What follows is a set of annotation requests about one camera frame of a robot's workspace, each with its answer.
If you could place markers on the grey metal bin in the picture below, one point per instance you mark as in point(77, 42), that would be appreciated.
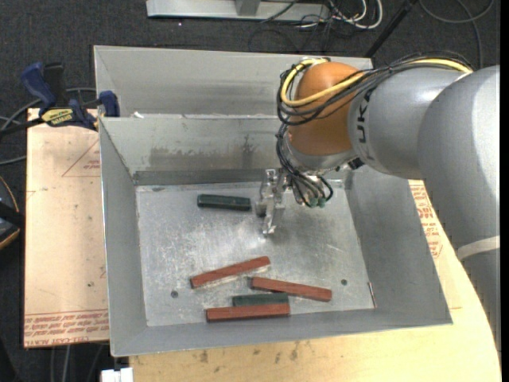
point(222, 229)

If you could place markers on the dark green flat block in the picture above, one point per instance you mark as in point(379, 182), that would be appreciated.
point(260, 299)
point(224, 202)

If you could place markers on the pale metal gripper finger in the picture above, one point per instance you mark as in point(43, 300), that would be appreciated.
point(269, 223)
point(260, 209)

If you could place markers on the black cylinder on white bracket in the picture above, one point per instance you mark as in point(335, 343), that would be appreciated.
point(356, 164)

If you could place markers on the red-brown flat block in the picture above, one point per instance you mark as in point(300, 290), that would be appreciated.
point(247, 313)
point(290, 289)
point(230, 272)

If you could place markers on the brown cardboard board, red print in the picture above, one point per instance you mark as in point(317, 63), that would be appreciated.
point(63, 229)

